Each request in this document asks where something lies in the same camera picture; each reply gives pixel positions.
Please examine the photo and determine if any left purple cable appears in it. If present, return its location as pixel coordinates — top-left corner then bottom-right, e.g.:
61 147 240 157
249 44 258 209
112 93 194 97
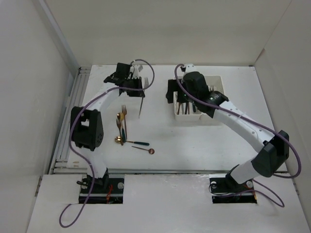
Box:
58 59 156 227

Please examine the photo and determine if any aluminium rail left side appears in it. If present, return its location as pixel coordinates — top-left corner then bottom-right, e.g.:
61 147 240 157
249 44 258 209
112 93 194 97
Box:
47 67 91 175

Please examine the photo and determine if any aluminium rail front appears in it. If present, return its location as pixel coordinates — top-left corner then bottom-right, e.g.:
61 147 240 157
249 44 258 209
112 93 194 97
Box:
108 168 228 174

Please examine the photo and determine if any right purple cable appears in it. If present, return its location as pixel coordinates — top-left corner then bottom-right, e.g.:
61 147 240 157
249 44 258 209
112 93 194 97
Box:
174 63 302 207

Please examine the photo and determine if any small copper teaspoon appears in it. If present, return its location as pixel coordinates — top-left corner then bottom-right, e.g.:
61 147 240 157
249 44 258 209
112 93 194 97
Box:
132 146 155 154

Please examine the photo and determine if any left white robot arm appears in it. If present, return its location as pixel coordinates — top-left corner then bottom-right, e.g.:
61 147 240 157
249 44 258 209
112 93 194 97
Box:
69 62 146 193

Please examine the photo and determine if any left white plastic bin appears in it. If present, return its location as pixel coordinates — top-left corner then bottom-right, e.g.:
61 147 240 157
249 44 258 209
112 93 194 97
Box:
173 84 202 122

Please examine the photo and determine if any purple cable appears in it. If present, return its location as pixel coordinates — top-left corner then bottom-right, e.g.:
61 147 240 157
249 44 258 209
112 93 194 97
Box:
58 59 156 227
174 63 302 207

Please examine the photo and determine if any aluminium rail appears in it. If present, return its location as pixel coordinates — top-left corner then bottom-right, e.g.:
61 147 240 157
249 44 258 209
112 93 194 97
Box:
47 67 91 175
108 168 228 174

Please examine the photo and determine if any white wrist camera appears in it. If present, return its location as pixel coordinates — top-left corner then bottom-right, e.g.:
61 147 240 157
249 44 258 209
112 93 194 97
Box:
181 64 197 74
130 65 143 79

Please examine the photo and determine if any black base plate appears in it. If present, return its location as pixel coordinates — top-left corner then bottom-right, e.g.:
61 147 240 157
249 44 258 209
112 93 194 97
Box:
76 174 124 204
208 174 257 204

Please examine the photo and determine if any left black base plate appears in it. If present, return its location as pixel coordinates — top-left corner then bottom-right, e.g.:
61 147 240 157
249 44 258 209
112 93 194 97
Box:
76 174 124 204

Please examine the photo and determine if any black round spoon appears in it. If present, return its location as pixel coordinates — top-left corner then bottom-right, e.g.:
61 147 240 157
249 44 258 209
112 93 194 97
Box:
185 102 190 115

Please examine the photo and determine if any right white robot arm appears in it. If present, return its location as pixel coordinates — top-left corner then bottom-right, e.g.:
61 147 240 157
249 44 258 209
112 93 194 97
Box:
166 71 289 191

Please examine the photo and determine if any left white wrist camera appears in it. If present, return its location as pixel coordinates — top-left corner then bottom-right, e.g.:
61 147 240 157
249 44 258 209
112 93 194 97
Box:
130 65 143 79

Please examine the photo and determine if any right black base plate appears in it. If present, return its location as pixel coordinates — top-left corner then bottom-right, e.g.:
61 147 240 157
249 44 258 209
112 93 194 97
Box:
208 174 257 204

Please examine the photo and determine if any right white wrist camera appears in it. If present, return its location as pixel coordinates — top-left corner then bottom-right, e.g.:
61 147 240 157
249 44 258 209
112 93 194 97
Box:
181 64 197 74

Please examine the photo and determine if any rose gold fork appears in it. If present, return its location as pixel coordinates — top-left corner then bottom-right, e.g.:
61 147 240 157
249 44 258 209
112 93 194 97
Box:
116 119 124 146

